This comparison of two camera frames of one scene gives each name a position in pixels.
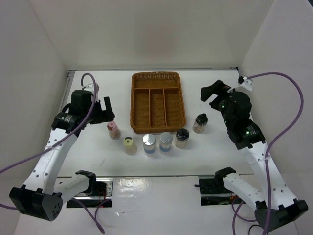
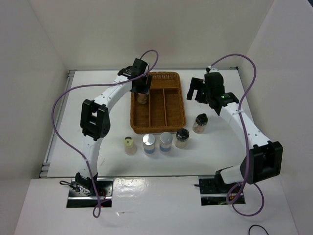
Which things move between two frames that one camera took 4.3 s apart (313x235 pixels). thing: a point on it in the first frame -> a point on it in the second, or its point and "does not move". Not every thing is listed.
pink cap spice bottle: (114, 132) -> (142, 98)
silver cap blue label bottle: (148, 141) does not move
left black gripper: (103, 115) -> (145, 89)
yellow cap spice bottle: (130, 148) does not move
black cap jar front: (182, 136) does not move
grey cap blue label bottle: (165, 143) does not move
